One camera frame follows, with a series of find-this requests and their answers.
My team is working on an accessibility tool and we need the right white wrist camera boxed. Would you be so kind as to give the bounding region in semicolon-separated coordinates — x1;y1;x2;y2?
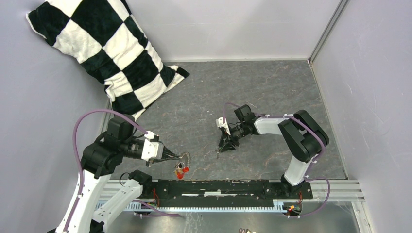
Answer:
216;117;231;135

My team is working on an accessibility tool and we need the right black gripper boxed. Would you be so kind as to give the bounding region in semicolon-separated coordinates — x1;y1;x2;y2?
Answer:
219;122;248;153

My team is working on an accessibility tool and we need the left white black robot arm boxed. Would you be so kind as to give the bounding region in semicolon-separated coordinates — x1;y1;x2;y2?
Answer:
51;110;184;233

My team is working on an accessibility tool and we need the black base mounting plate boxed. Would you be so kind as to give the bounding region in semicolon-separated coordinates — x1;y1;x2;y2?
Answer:
140;180;313;208

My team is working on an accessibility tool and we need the black white checkered pillow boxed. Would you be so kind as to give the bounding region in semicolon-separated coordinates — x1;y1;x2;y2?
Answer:
26;0;189;118

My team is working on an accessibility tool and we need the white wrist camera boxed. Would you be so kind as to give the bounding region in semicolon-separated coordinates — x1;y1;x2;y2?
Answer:
141;131;164;162
216;117;231;135

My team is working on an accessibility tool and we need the red key tag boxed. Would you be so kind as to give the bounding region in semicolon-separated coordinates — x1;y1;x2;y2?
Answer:
175;166;189;180

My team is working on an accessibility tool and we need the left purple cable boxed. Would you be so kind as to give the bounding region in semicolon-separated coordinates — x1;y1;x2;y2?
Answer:
63;108;183;233

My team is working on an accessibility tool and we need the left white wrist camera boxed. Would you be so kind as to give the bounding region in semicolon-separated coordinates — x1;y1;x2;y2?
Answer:
141;131;164;162

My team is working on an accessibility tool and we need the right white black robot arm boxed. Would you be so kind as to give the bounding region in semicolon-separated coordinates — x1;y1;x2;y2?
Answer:
216;104;329;198

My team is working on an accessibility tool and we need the slotted white cable duct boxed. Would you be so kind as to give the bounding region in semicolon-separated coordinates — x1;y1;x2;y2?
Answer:
124;201;287;214

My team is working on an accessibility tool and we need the corner aluminium post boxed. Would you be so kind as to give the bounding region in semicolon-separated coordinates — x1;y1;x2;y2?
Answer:
308;0;350;65

